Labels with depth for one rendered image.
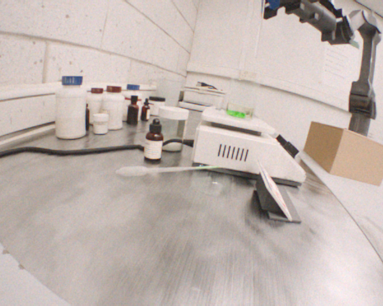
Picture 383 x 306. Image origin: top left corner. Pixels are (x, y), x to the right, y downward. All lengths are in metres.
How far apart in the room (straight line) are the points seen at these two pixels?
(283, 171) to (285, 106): 1.52
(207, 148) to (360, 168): 0.43
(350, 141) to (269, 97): 1.34
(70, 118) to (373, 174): 0.76
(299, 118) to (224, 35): 1.02
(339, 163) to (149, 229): 0.47
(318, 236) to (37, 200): 0.32
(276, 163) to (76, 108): 0.38
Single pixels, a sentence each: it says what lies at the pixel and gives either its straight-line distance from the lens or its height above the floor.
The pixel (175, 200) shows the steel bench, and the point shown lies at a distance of 0.22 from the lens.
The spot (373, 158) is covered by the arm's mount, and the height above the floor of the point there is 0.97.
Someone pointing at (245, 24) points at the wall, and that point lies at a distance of 1.89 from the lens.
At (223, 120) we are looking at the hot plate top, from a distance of 0.29.
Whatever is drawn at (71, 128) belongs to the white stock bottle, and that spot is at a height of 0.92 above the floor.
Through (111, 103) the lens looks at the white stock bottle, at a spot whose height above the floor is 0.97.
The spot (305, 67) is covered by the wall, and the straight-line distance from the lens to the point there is 1.91.
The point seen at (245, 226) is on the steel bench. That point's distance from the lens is 0.21.
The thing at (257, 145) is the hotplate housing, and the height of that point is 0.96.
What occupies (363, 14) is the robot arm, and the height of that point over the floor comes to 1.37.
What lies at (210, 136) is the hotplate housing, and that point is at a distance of 0.28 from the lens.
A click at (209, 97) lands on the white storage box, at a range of 1.38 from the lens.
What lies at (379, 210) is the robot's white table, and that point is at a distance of 0.45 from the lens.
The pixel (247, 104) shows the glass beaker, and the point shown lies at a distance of 0.30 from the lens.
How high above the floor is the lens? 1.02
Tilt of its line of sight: 19 degrees down
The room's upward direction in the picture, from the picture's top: 9 degrees clockwise
